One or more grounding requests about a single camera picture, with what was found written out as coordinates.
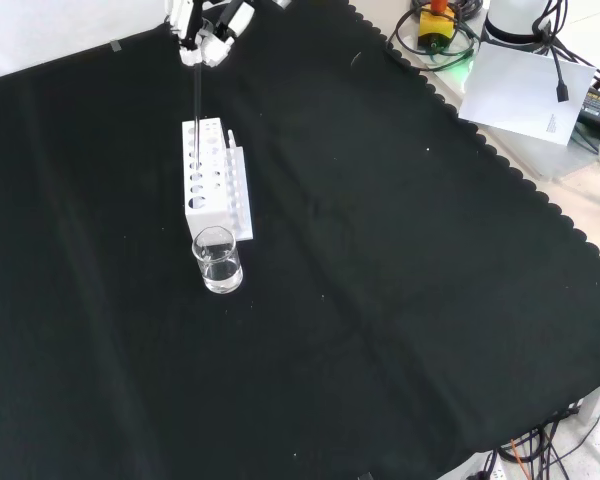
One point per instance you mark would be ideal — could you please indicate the yellow emergency stop button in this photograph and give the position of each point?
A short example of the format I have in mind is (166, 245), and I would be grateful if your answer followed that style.
(436, 30)

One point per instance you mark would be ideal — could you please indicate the clear glass beaker with water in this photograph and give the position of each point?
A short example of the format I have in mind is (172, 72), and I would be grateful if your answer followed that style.
(222, 270)

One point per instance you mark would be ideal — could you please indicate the white power strip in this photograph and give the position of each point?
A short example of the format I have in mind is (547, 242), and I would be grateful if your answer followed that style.
(490, 467)

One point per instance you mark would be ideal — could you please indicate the grey tape strip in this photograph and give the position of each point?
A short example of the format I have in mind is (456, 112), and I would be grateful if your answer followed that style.
(115, 46)

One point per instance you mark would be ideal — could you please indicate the black bench cloth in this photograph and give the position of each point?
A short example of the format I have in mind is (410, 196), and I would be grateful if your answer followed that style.
(330, 300)

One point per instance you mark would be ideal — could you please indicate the white paper sheet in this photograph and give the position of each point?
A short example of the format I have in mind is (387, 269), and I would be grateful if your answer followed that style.
(515, 95)

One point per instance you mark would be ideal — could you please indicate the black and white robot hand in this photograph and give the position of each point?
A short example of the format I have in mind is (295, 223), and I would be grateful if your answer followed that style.
(205, 47)

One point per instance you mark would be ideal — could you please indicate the pale bench board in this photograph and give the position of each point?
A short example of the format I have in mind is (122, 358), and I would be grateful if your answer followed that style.
(570, 160)

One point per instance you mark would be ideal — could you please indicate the white test tube rack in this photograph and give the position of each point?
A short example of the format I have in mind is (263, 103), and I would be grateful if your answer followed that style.
(207, 212)

